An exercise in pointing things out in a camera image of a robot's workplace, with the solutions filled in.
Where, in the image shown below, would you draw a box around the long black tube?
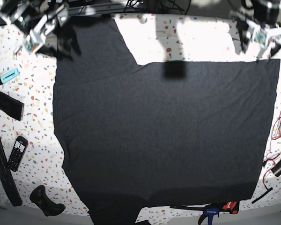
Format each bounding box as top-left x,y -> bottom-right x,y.
0,139 -> 22,207

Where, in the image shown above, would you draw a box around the black remote control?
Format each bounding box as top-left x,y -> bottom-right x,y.
7,136 -> 28,172

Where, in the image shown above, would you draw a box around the red black wire bundle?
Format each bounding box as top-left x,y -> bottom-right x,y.
262,105 -> 281,191

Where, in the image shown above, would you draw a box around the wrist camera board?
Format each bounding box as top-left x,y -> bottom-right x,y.
253,30 -> 267,46
23,40 -> 39,54

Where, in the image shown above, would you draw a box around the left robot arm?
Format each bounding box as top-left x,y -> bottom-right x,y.
230,0 -> 281,60

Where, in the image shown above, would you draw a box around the black fabric strap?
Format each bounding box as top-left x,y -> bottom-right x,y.
0,87 -> 24,121

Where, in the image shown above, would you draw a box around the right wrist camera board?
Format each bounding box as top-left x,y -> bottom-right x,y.
23,40 -> 39,54

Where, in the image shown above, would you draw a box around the light blue highlighter marker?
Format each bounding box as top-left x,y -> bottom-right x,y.
0,68 -> 20,85

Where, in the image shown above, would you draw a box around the black game controller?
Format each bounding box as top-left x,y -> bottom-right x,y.
30,185 -> 66,217

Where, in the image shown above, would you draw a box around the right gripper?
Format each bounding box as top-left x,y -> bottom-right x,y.
28,9 -> 81,59

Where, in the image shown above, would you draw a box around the dark grey T-shirt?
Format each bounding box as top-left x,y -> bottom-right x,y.
53,16 -> 280,225

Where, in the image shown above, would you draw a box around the black cables behind table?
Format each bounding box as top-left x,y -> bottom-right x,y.
124,0 -> 190,14

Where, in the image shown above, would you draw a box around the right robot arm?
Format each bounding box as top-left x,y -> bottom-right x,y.
0,0 -> 81,59

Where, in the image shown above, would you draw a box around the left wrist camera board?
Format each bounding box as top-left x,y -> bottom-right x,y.
253,30 -> 267,46

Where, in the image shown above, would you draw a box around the small black stick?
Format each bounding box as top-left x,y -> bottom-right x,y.
252,187 -> 273,204

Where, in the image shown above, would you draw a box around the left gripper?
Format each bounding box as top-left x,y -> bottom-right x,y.
230,11 -> 281,59

